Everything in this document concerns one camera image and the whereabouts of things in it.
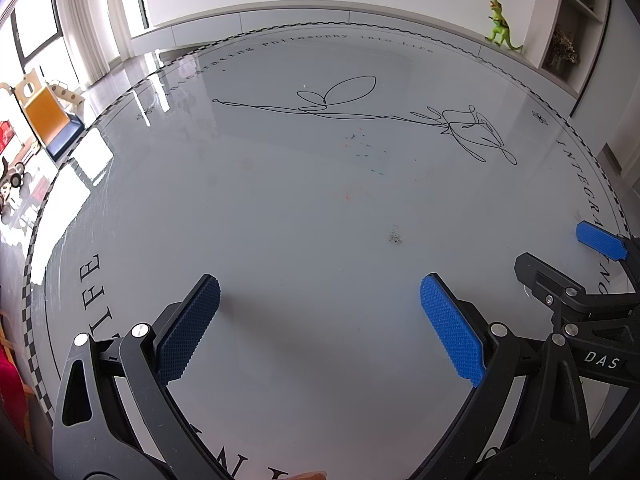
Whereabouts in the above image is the red white toy chair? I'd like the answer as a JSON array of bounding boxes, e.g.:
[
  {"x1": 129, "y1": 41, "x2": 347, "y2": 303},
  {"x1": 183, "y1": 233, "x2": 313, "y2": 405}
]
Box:
[{"x1": 0, "y1": 82, "x2": 21, "y2": 156}]

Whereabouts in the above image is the wooden toy car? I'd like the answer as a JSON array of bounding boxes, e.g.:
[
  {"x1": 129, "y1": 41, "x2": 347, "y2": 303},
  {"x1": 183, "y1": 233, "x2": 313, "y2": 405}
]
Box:
[{"x1": 0, "y1": 157, "x2": 28, "y2": 206}]

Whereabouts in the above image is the white curtain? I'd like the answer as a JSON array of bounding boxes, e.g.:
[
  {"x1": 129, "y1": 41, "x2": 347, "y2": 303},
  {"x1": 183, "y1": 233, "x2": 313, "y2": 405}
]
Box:
[{"x1": 52, "y1": 0, "x2": 151, "y2": 86}]

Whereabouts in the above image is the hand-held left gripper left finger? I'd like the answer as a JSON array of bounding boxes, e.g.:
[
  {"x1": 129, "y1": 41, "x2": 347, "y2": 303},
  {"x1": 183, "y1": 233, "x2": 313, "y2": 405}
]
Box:
[{"x1": 52, "y1": 274, "x2": 236, "y2": 480}]

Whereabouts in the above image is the dried flower bunch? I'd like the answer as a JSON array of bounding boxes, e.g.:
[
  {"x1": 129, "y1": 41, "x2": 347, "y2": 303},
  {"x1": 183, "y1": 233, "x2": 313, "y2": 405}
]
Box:
[{"x1": 545, "y1": 30, "x2": 581, "y2": 68}]

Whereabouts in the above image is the white shelf cabinet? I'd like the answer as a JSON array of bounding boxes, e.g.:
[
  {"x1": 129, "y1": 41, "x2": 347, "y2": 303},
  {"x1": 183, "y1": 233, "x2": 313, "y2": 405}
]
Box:
[{"x1": 535, "y1": 0, "x2": 631, "y2": 106}]

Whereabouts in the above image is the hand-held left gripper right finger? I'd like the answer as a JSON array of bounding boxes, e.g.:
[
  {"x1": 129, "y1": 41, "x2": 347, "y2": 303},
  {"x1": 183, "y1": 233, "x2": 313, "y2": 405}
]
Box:
[{"x1": 405, "y1": 273, "x2": 593, "y2": 480}]

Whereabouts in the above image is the green toy dinosaur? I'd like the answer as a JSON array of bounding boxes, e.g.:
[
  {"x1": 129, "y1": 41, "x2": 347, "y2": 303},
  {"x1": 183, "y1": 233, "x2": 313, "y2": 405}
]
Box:
[{"x1": 484, "y1": 0, "x2": 524, "y2": 53}]

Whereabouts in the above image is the red cloth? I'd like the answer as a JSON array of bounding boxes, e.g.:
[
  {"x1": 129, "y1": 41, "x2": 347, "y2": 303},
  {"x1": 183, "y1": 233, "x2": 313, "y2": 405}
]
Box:
[{"x1": 0, "y1": 310, "x2": 31, "y2": 426}]

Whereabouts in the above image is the window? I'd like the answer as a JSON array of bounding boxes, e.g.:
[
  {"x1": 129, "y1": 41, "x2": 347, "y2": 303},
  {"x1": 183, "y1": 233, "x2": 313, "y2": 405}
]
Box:
[{"x1": 10, "y1": 0, "x2": 66, "y2": 68}]

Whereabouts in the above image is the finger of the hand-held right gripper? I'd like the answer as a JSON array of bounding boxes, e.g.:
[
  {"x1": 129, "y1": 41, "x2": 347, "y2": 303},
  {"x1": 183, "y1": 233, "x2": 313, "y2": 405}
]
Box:
[
  {"x1": 575, "y1": 220, "x2": 640, "y2": 266},
  {"x1": 515, "y1": 252, "x2": 640, "y2": 333}
]

